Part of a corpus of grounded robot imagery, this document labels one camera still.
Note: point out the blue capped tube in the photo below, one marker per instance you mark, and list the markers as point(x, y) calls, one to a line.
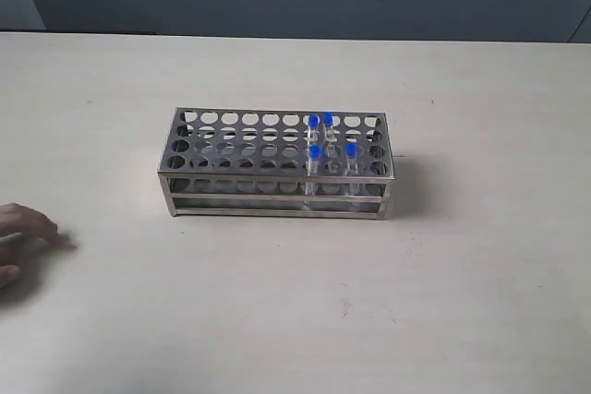
point(313, 132)
point(352, 167)
point(328, 125)
point(312, 167)

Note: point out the stainless steel test tube rack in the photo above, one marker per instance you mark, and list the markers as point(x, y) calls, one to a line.
point(253, 163)

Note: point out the person's bare hand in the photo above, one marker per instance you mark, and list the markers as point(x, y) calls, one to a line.
point(22, 227)

